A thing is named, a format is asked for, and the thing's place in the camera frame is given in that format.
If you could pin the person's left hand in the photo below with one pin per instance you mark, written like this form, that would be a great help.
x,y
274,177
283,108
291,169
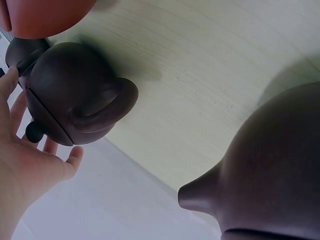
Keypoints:
x,y
27,165

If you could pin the person's left thumb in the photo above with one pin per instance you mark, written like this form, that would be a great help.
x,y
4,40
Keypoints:
x,y
8,81

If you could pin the dark brown teapot lid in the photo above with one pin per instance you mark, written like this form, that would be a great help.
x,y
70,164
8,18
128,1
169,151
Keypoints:
x,y
45,120

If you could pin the dark brown teapot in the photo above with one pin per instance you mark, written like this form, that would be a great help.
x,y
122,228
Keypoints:
x,y
22,50
275,162
67,75

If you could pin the reddish-brown clay teapot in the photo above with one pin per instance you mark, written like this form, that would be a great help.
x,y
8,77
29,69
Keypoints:
x,y
47,17

